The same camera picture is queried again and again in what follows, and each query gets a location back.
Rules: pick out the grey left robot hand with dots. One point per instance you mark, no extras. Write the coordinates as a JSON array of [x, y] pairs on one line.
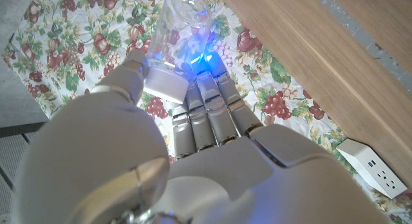
[[225, 172]]

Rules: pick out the clear medicine bottle white cap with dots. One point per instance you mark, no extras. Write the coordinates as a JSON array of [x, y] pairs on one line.
[[180, 31]]

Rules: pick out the white power strip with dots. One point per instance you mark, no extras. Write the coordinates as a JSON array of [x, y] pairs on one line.
[[370, 167]]

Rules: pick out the floral fruit print backdrop cloth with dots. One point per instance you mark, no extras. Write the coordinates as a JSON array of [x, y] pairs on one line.
[[80, 40]]

